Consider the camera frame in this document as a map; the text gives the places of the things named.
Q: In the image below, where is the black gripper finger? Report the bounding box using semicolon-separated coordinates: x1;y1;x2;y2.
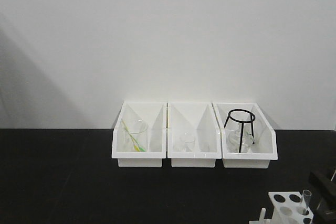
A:
309;171;335;221

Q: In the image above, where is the small clear test tube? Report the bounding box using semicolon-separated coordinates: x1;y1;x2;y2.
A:
301;189;312;215

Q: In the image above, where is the white test tube rack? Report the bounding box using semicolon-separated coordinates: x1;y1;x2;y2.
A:
249;191;313;224

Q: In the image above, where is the white right storage bin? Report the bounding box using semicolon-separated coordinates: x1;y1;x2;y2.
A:
213;102;278;168

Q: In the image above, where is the white storage bin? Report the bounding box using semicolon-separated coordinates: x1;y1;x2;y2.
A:
213;102;278;168
111;101;167;167
167;102;222;168

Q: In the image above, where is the clear glass flask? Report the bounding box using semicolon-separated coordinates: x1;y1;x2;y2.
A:
227;129;254;153

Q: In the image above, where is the white middle storage bin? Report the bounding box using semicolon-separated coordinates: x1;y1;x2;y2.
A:
167;102;222;168

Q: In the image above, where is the small clear glass beaker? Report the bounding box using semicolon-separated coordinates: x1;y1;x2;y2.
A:
180;133;195;152

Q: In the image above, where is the white left storage bin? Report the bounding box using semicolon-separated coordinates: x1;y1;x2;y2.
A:
111;101;167;167

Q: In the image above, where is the black wire tripod stand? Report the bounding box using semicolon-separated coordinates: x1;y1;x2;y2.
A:
224;109;256;145

